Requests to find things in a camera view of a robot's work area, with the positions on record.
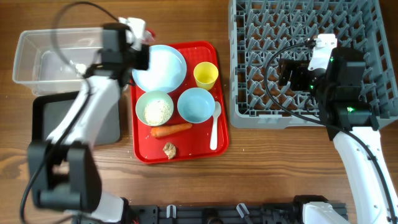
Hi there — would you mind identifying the red snack wrapper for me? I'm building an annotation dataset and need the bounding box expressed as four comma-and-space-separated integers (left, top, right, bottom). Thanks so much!
144, 29, 155, 42

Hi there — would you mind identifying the light blue plate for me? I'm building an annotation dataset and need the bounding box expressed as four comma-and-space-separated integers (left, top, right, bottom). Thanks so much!
132, 45, 187, 93

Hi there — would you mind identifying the beige food lump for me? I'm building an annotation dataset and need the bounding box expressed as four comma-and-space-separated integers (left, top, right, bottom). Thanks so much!
163, 142, 177, 159

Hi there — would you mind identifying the orange carrot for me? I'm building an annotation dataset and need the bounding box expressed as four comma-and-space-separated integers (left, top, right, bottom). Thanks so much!
150, 123, 193, 138

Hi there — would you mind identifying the grey dishwasher rack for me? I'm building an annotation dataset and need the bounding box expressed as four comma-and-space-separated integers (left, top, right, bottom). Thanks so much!
228, 0, 397, 129

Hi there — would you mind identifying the clear plastic bin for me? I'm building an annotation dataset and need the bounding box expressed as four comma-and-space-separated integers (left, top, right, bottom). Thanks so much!
12, 27, 102, 96

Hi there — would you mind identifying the black waste bin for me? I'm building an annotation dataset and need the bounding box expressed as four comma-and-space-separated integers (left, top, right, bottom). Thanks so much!
32, 91, 121, 146

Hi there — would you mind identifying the red plastic tray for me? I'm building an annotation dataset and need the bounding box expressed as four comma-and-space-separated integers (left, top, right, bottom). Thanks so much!
130, 41, 229, 164

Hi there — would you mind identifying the white plastic spoon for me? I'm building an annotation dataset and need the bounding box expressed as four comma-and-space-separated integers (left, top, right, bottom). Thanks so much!
210, 101, 221, 151

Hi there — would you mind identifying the green bowl with rice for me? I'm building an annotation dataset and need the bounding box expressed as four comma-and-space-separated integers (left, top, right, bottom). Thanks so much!
136, 91, 174, 126

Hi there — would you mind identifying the light blue bowl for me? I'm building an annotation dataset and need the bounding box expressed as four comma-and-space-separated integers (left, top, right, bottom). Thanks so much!
177, 87, 215, 124

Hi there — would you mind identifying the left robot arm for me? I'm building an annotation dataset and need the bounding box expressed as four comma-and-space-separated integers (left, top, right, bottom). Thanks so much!
20, 18, 153, 223

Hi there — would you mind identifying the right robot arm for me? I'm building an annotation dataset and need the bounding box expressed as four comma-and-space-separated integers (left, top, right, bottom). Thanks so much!
278, 47, 397, 223

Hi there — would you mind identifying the yellow plastic cup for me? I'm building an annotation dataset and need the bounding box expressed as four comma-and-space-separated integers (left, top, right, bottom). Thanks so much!
193, 62, 219, 90

